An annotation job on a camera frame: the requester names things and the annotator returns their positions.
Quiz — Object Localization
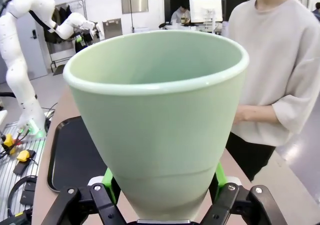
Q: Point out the person's left hand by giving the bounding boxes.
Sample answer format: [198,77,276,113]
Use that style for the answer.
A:
[233,104,249,126]

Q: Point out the seated person in white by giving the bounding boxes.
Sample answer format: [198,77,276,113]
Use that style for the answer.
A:
[170,3,192,25]

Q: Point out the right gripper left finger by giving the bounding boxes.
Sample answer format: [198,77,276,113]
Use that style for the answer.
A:
[47,167,126,225]

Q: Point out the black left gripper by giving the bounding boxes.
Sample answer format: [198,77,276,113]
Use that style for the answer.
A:
[75,26,105,46]

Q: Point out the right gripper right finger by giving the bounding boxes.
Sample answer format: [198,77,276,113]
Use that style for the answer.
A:
[199,161,288,225]

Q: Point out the black cable loop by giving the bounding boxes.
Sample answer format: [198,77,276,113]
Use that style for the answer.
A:
[6,175,39,219]

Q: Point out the person's left forearm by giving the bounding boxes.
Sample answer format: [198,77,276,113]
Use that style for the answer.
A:
[243,104,280,125]

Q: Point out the computer monitor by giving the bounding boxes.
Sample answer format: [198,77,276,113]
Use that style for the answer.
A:
[188,0,224,24]

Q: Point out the grey metal wall box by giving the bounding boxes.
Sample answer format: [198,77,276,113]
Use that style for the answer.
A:
[101,17,123,40]

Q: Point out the person in beige shirt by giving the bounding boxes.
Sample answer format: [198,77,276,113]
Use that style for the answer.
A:
[224,0,320,184]

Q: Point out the yellow emergency stop box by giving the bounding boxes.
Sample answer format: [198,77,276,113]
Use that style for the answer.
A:
[16,149,36,162]
[1,133,15,149]

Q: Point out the black cable sleeve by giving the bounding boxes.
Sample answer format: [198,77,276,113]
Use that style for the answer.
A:
[28,8,58,34]

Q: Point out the dark hanging jackets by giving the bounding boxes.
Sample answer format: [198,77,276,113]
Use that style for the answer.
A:
[44,4,77,45]

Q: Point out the black coat rack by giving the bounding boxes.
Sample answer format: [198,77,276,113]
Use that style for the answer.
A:
[48,0,85,74]

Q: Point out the black plastic tray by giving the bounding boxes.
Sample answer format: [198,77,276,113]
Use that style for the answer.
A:
[47,115,112,194]

